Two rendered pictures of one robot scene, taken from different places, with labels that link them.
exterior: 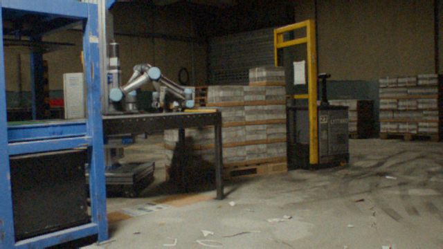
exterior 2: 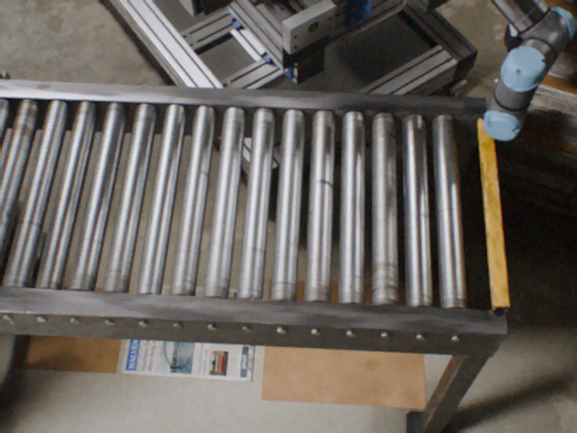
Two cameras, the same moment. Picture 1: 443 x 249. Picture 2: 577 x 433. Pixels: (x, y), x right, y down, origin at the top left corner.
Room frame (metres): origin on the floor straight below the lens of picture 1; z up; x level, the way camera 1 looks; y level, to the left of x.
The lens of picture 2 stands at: (3.13, -0.17, 2.14)
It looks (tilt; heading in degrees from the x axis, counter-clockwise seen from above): 60 degrees down; 51
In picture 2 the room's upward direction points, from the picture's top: 1 degrees counter-clockwise
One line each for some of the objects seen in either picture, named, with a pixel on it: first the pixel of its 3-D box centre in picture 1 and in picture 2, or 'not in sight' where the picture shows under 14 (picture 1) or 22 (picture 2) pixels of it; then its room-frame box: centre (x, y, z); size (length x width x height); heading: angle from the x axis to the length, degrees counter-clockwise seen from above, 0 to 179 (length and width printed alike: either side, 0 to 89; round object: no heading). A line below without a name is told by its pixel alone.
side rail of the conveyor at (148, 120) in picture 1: (163, 122); (151, 319); (3.29, 0.45, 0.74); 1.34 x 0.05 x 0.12; 137
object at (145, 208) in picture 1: (144, 208); (191, 331); (3.44, 0.66, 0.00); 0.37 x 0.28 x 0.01; 137
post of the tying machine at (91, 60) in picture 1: (94, 124); not in sight; (2.64, 0.81, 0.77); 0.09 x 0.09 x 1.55; 47
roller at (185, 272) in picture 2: not in sight; (194, 199); (3.50, 0.59, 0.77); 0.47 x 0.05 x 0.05; 47
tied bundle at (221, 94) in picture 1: (225, 96); not in sight; (4.87, -0.08, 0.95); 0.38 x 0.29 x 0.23; 27
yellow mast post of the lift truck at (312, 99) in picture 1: (311, 92); not in sight; (5.04, -1.14, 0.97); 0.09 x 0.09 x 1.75; 27
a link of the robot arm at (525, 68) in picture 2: (187, 94); (524, 72); (4.10, 0.30, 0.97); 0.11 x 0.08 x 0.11; 15
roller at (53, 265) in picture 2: not in sight; (69, 194); (3.31, 0.77, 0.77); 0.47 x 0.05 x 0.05; 47
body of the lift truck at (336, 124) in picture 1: (318, 135); not in sight; (5.51, -1.32, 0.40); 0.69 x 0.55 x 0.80; 27
